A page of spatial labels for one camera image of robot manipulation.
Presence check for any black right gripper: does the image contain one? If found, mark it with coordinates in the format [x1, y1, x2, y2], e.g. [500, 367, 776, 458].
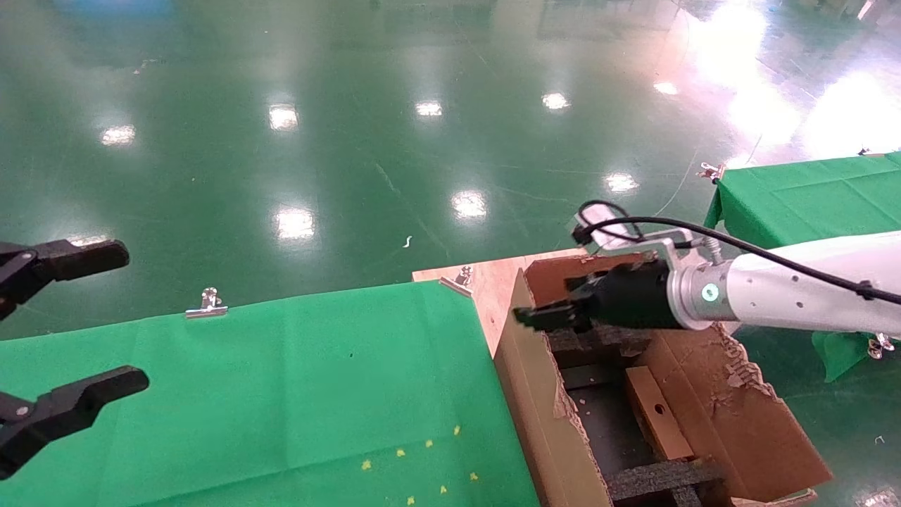
[513, 260, 681, 334]

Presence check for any green neighbour table cloth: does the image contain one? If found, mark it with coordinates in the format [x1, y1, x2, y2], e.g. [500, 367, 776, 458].
[704, 151, 901, 383]

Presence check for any large open cardboard carton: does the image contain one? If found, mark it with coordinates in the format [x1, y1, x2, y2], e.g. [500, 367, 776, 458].
[493, 250, 836, 507]

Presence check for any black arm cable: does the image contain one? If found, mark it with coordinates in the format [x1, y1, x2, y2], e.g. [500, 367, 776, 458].
[576, 200, 901, 306]

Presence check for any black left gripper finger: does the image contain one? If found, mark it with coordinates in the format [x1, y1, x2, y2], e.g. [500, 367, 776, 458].
[0, 239, 132, 322]
[0, 365, 151, 482]

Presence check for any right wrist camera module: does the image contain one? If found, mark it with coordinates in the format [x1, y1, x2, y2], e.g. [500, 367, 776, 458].
[571, 202, 708, 268]

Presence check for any cardboard box with hole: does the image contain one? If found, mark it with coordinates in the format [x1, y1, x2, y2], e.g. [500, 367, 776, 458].
[624, 364, 697, 463]

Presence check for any dark grey foam insert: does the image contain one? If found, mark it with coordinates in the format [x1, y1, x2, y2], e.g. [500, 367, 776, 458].
[605, 457, 726, 507]
[547, 325, 653, 369]

